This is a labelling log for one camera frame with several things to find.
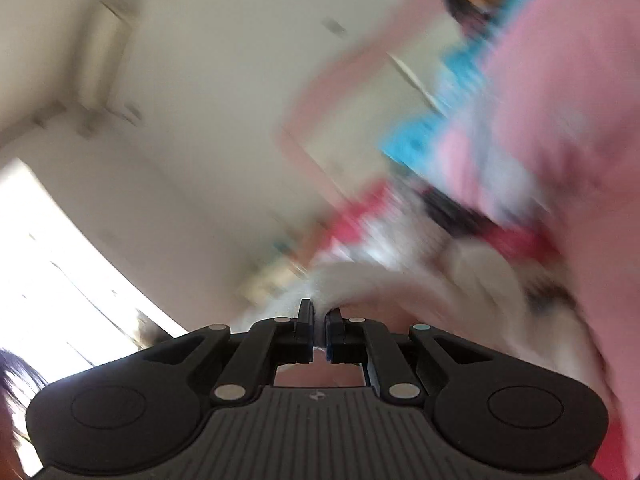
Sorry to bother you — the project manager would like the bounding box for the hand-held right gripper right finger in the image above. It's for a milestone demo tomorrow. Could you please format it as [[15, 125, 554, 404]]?
[[325, 306, 493, 403]]

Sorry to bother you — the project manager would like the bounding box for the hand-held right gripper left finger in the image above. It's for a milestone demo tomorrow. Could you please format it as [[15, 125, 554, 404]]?
[[142, 299, 317, 406]]

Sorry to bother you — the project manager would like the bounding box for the white sweatshirt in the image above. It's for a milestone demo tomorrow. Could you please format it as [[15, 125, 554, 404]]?
[[240, 245, 616, 396]]

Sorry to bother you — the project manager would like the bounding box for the cream nightstand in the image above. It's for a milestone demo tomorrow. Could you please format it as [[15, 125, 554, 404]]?
[[237, 255, 311, 306]]

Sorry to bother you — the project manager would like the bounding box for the red floral blanket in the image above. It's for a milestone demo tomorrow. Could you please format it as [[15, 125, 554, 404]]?
[[310, 185, 551, 271]]

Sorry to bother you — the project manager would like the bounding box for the dark patterned scarf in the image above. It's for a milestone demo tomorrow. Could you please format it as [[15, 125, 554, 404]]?
[[425, 190, 501, 237]]

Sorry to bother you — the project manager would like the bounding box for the pink white headboard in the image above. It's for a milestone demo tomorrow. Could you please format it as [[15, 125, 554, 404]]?
[[272, 5, 451, 261]]

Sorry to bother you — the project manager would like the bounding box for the blue cartoon quilt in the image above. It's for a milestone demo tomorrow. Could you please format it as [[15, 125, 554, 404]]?
[[382, 0, 506, 171]]

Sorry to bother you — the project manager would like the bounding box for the person's head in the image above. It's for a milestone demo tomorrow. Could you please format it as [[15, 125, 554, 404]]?
[[0, 349, 49, 480]]

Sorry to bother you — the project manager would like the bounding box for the pink floral duvet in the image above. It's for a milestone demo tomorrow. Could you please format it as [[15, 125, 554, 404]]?
[[435, 0, 640, 480]]

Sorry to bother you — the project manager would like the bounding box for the white wall air conditioner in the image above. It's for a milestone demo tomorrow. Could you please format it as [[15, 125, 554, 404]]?
[[77, 0, 143, 111]]

